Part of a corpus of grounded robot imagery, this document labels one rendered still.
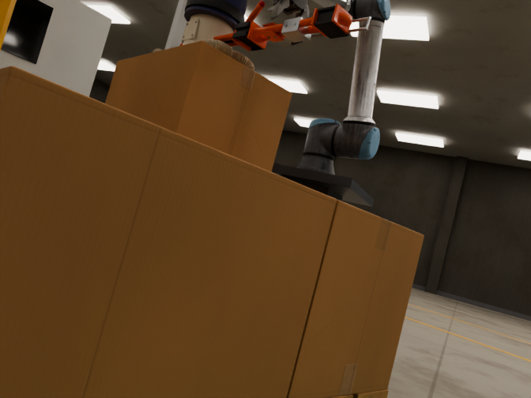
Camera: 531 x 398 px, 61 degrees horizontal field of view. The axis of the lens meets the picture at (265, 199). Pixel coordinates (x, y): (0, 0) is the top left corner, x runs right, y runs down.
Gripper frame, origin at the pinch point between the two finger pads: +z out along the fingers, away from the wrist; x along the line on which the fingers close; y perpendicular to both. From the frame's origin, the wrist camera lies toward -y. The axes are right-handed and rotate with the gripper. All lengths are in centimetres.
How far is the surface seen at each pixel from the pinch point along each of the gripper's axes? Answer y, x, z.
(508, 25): 137, -501, -290
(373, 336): -50, -5, 80
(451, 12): 194, -448, -290
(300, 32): -8.4, 2.9, 3.0
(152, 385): -51, 53, 88
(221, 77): 10.0, 12.9, 20.4
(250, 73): 9.6, 2.9, 14.7
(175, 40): 359, -156, -121
